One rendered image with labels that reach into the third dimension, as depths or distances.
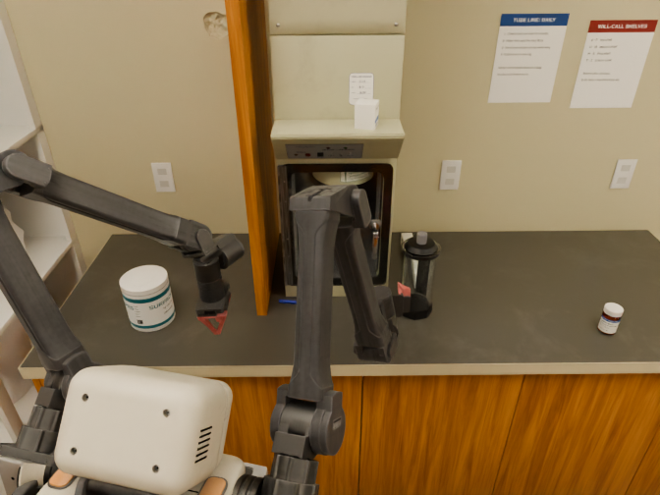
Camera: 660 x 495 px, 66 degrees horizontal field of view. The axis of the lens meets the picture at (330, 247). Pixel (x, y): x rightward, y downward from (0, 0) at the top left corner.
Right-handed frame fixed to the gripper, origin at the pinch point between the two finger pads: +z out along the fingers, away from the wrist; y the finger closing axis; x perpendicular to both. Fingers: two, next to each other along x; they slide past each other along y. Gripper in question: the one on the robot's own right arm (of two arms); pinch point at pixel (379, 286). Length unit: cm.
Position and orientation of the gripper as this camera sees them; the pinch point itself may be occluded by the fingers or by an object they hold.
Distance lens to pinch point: 134.4
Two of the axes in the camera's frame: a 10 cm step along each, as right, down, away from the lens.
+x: 0.3, 8.7, 4.8
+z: 0.1, -4.8, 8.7
